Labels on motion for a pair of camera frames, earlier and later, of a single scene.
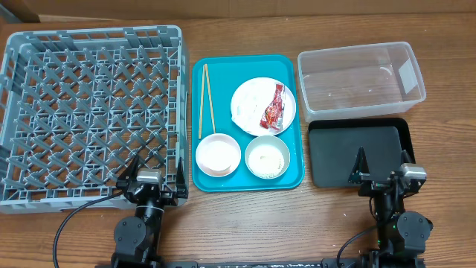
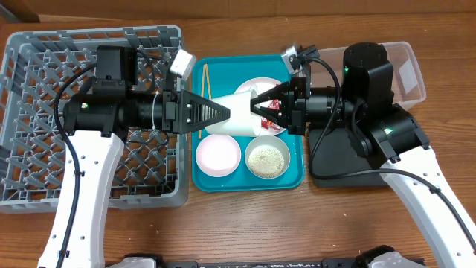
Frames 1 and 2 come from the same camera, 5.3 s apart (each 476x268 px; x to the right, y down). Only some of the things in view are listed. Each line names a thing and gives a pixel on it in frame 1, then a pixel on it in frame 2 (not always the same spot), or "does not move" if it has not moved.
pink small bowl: x=218 y=155 does not move
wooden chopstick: x=204 y=70 does not move
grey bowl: x=267 y=157 does not move
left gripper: x=170 y=197 -> x=181 y=112
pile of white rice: x=265 y=161 does not move
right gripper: x=359 y=169 -> x=294 y=91
